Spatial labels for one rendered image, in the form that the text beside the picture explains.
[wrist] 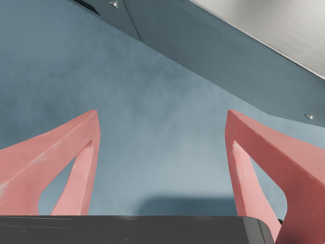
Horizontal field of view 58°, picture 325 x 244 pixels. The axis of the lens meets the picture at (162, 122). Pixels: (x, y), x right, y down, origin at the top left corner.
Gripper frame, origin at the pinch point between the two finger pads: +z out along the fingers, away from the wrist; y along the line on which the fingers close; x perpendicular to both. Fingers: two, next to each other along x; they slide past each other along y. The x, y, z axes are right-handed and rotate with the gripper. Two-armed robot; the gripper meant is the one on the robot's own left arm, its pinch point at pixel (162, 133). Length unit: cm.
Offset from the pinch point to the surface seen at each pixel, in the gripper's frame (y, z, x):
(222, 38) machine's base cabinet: -8.6, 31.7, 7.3
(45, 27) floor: 45, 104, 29
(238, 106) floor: -30, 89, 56
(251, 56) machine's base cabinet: -13.2, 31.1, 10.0
